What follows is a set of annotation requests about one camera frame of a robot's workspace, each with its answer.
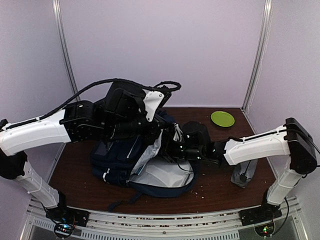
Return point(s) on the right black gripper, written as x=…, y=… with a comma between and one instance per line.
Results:
x=167, y=138

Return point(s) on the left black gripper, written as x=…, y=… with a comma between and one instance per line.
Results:
x=157, y=127

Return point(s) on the navy blue backpack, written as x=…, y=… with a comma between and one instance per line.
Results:
x=126, y=163

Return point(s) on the grey zip pouch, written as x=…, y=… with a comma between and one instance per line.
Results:
x=243, y=173

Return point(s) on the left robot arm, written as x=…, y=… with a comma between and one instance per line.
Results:
x=128, y=110

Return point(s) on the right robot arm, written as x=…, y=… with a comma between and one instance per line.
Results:
x=192, y=142

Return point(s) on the green plate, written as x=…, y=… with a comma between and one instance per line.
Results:
x=222, y=119

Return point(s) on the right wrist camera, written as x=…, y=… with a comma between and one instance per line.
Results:
x=178, y=133

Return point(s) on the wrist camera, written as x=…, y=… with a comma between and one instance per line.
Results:
x=178, y=133
x=152, y=101

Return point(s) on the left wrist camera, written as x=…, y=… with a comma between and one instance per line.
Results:
x=152, y=101

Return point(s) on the front aluminium rail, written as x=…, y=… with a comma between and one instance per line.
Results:
x=218, y=225

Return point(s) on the right aluminium frame post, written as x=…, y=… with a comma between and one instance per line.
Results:
x=261, y=48

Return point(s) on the aluminium frame post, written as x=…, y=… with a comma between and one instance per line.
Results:
x=261, y=48
x=57, y=11

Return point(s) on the left aluminium frame post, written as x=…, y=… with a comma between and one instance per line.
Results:
x=57, y=11

